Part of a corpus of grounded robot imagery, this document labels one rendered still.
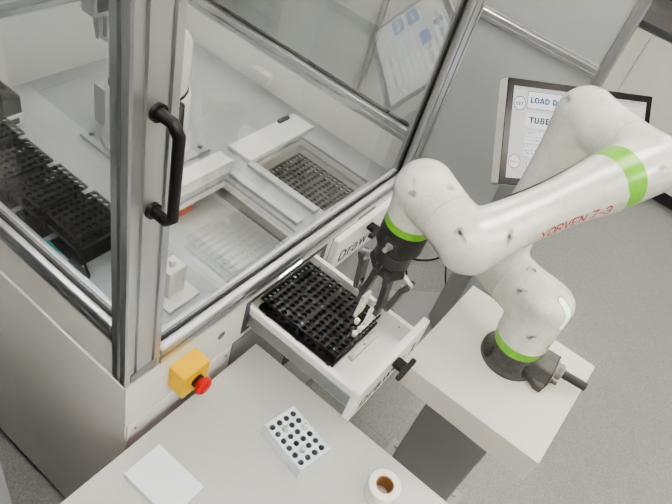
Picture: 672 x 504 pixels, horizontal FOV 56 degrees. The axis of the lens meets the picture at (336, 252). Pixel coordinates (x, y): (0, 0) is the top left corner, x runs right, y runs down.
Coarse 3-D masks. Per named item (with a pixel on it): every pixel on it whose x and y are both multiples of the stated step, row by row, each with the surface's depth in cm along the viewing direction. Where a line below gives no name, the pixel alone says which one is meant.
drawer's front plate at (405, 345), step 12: (420, 324) 146; (408, 336) 142; (420, 336) 150; (396, 348) 139; (408, 348) 145; (384, 360) 136; (372, 372) 133; (384, 372) 137; (360, 384) 130; (372, 384) 133; (360, 396) 130; (348, 408) 133; (348, 420) 136
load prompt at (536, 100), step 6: (528, 96) 187; (534, 96) 188; (540, 96) 188; (546, 96) 189; (552, 96) 189; (558, 96) 190; (528, 102) 187; (534, 102) 188; (540, 102) 189; (546, 102) 189; (552, 102) 190; (528, 108) 188; (534, 108) 188; (540, 108) 189; (546, 108) 189; (552, 108) 190
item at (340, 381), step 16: (336, 272) 156; (272, 288) 155; (352, 288) 155; (256, 304) 150; (368, 304) 154; (256, 320) 142; (272, 320) 148; (384, 320) 153; (400, 320) 150; (272, 336) 141; (288, 336) 139; (384, 336) 153; (400, 336) 152; (288, 352) 140; (304, 352) 137; (368, 352) 148; (384, 352) 150; (304, 368) 139; (320, 368) 136; (336, 368) 143; (352, 368) 144; (368, 368) 145; (320, 384) 138; (336, 384) 135; (352, 384) 141
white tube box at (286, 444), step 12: (276, 420) 135; (288, 420) 136; (300, 420) 137; (264, 432) 134; (276, 432) 134; (288, 432) 134; (300, 432) 134; (312, 432) 135; (276, 444) 132; (288, 444) 132; (300, 444) 132; (312, 444) 133; (324, 444) 134; (288, 456) 130; (300, 456) 131; (312, 456) 131; (324, 456) 134; (300, 468) 129
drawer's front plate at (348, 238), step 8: (376, 208) 171; (384, 208) 172; (368, 216) 168; (376, 216) 170; (360, 224) 165; (368, 224) 169; (344, 232) 162; (352, 232) 162; (360, 232) 167; (368, 232) 173; (336, 240) 159; (344, 240) 160; (352, 240) 166; (368, 240) 178; (336, 248) 160; (344, 248) 164; (328, 256) 163; (336, 256) 163; (344, 256) 169; (336, 264) 167
